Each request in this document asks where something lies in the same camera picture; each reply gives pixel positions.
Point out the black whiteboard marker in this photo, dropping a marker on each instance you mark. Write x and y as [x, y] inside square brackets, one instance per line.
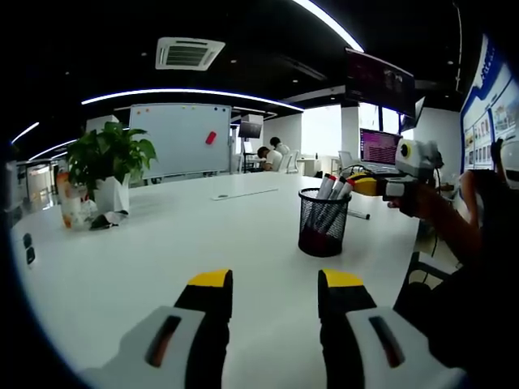
[335, 190]

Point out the blue whiteboard marker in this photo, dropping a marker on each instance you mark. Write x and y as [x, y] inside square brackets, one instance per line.
[359, 215]

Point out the red board eraser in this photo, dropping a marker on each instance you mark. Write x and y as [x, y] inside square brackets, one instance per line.
[210, 137]

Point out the row of coloured magnets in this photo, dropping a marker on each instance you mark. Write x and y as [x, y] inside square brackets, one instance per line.
[215, 108]

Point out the person's right hand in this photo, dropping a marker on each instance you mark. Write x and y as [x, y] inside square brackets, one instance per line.
[413, 202]

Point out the grey office chair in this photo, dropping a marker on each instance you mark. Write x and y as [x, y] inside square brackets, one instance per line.
[430, 269]

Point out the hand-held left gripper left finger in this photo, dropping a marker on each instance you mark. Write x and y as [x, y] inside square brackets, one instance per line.
[202, 320]

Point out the white whiteboard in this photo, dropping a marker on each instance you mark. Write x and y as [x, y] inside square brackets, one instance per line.
[174, 138]

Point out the blue white wall poster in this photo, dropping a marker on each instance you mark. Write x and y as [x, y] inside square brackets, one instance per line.
[486, 113]

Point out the crumpled dark wrapper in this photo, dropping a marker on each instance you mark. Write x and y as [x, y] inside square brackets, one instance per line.
[105, 221]

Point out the person's black shirt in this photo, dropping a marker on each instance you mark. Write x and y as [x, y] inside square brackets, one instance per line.
[466, 324]

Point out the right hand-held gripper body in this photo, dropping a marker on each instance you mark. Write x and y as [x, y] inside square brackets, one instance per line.
[421, 160]

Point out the large hanging dark monitor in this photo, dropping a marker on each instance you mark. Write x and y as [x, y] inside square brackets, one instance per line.
[377, 79]

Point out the white chest device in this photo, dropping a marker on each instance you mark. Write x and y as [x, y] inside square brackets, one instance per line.
[511, 162]

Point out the dark monitor on stand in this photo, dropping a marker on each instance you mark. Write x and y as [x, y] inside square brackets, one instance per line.
[250, 129]

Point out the small black device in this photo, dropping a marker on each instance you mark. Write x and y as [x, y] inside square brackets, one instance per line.
[30, 255]
[27, 241]

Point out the grey side desk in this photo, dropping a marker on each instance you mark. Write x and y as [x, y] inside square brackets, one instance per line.
[377, 167]

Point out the green plant in white pot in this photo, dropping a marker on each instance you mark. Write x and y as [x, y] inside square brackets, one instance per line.
[109, 154]

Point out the monitor with purple screen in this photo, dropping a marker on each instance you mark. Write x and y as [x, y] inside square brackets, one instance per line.
[379, 146]

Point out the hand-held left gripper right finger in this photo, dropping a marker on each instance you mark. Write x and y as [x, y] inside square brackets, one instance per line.
[344, 320]

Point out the ceiling air conditioner vent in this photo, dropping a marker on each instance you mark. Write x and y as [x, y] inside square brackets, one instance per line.
[188, 54]

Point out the black mesh pen holder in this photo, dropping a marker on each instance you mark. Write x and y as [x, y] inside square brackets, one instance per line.
[320, 245]

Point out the white office chair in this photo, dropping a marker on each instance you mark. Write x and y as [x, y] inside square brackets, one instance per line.
[292, 160]
[344, 158]

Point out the small hanging dark monitor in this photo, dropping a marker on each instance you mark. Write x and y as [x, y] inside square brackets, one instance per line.
[419, 109]

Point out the curved ceiling light strip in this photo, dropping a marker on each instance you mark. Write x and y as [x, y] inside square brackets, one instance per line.
[332, 24]
[182, 91]

